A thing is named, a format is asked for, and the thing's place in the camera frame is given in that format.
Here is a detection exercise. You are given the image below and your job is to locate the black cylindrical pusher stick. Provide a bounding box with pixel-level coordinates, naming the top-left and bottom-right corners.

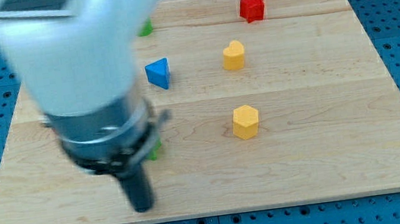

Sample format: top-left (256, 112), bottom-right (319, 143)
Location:
top-left (115, 166), bottom-right (154, 213)

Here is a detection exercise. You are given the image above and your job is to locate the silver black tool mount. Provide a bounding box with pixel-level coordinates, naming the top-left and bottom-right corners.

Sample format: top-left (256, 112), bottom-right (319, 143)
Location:
top-left (46, 84), bottom-right (172, 175)

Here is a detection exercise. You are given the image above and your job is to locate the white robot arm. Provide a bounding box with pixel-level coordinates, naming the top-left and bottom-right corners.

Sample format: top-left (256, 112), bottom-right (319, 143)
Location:
top-left (0, 0), bottom-right (171, 213)

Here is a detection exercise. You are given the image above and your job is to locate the green star block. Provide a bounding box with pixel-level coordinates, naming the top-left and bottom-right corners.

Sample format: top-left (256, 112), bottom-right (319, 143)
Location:
top-left (147, 139), bottom-right (162, 161)

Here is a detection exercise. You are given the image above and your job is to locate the blue triangle block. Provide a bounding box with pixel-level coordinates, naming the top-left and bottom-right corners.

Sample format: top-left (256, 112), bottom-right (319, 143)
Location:
top-left (145, 58), bottom-right (171, 90)

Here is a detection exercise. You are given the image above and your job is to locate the red star block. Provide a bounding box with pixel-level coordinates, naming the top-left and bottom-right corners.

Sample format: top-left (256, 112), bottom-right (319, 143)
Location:
top-left (239, 0), bottom-right (265, 24)

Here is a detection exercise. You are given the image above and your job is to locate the green block at top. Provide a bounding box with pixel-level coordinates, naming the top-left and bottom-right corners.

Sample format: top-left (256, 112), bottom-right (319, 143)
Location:
top-left (138, 18), bottom-right (153, 37)

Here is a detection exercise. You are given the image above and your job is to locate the yellow hexagon block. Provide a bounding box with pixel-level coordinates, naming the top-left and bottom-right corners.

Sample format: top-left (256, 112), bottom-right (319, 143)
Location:
top-left (232, 105), bottom-right (260, 140)

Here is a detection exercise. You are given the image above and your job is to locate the yellow heart block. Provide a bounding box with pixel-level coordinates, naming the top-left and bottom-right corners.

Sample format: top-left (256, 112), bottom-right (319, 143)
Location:
top-left (222, 40), bottom-right (245, 71)

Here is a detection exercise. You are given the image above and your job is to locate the wooden board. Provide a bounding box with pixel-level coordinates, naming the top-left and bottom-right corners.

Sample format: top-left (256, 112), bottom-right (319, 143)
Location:
top-left (0, 0), bottom-right (400, 224)

